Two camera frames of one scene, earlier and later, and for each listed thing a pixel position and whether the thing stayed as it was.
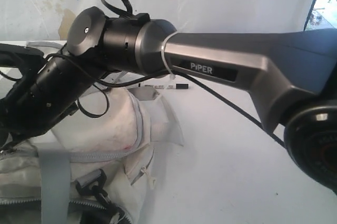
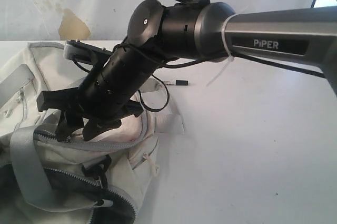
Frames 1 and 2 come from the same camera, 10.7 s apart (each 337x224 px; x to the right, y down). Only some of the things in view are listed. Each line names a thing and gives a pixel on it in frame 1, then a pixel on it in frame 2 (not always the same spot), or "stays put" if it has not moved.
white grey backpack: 92,167 stays put
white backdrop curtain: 37,6 stays put
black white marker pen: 165,86 to 176,82
